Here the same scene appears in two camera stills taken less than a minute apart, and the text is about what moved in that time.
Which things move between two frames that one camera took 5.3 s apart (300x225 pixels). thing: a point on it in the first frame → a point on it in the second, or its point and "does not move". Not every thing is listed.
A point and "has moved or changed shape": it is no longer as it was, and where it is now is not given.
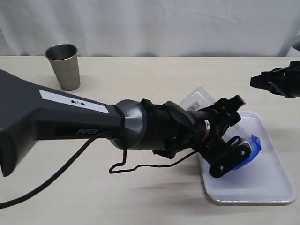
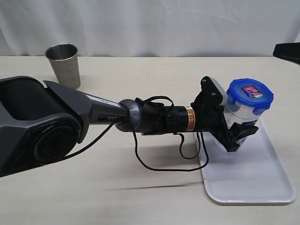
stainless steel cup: [64, 59] does not move
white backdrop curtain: [151, 28] does not move
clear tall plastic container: [198, 98] has moved or changed shape
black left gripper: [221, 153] → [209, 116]
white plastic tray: [263, 179] does not move
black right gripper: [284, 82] → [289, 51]
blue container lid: [255, 146] → [251, 93]
